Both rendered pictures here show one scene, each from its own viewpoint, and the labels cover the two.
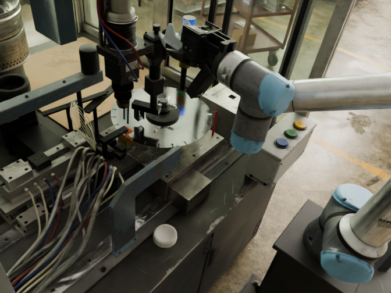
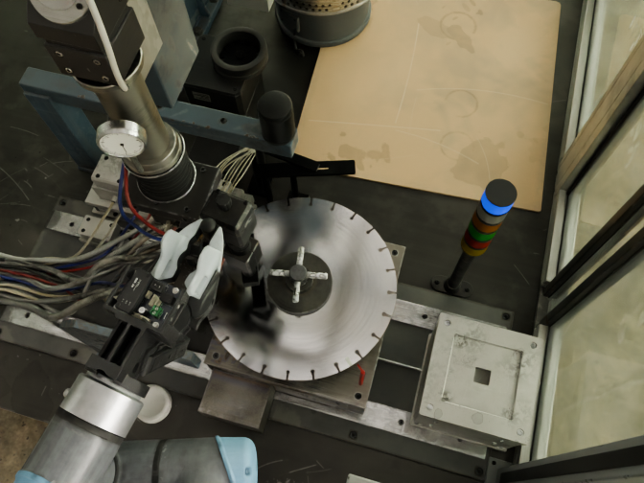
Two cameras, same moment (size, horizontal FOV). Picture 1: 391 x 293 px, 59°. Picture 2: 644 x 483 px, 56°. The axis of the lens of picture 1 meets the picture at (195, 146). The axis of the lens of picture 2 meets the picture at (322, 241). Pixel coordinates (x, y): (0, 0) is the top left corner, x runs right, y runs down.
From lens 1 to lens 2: 0.94 m
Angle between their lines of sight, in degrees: 47
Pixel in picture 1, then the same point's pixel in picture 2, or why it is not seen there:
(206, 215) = not seen: hidden behind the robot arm
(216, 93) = (471, 340)
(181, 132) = (266, 337)
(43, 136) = (221, 147)
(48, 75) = (397, 44)
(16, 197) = (103, 196)
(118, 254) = not seen: hidden behind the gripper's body
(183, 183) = (228, 386)
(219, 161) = (349, 420)
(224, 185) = (300, 450)
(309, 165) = not seen: outside the picture
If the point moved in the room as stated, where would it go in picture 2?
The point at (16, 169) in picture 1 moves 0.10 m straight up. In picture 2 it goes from (113, 171) to (95, 143)
